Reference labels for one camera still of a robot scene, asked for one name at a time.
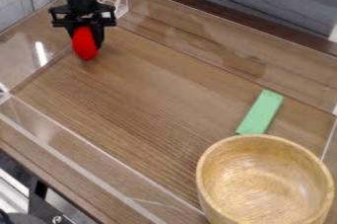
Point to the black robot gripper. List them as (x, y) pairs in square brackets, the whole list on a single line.
[(77, 13)]

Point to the red plush strawberry toy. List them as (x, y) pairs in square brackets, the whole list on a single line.
[(83, 43)]

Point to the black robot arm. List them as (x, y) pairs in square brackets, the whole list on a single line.
[(84, 14)]

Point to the clear acrylic table barrier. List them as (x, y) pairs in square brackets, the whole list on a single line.
[(112, 129)]

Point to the green rectangular block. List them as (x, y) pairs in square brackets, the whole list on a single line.
[(261, 113)]

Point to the wooden bowl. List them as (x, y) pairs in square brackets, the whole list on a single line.
[(260, 179)]

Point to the clear acrylic corner bracket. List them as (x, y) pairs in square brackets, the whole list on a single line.
[(121, 7)]

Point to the black metal table frame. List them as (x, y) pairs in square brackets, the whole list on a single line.
[(41, 212)]

